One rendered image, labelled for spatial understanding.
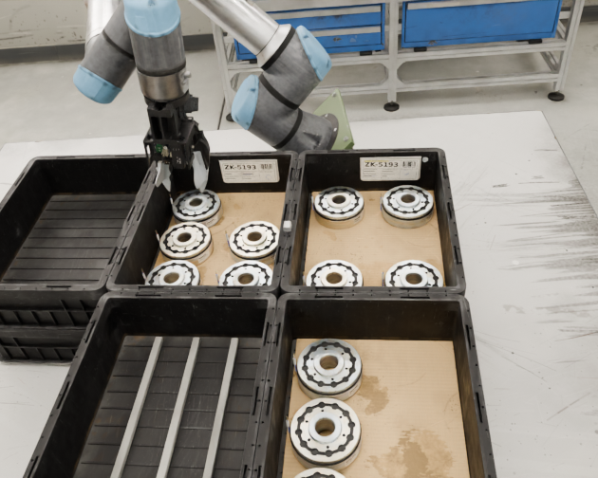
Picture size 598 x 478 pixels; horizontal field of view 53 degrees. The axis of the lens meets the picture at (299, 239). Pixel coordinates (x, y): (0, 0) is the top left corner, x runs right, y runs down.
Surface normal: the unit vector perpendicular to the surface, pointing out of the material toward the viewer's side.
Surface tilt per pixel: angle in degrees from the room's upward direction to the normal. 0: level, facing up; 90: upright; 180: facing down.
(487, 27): 90
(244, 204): 0
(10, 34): 90
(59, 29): 90
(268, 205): 0
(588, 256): 0
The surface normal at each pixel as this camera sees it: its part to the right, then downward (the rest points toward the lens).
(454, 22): -0.02, 0.69
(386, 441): -0.08, -0.73
